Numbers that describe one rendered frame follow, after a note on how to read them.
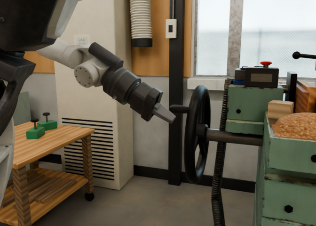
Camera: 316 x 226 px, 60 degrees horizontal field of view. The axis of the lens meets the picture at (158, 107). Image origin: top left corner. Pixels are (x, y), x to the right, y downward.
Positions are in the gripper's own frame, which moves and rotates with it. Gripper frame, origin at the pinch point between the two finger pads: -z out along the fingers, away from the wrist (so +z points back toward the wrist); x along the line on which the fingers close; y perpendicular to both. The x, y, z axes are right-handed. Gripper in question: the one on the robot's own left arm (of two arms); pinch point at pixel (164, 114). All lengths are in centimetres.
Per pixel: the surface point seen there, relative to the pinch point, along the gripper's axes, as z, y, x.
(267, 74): -16.3, 18.6, 13.1
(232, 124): -16.3, 7.2, 2.9
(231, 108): -13.8, 10.6, 3.7
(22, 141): 72, -16, -97
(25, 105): 127, 15, -157
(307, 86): -24.7, 16.8, 17.7
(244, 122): -18.5, 8.8, 4.4
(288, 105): -23.0, 9.9, 16.8
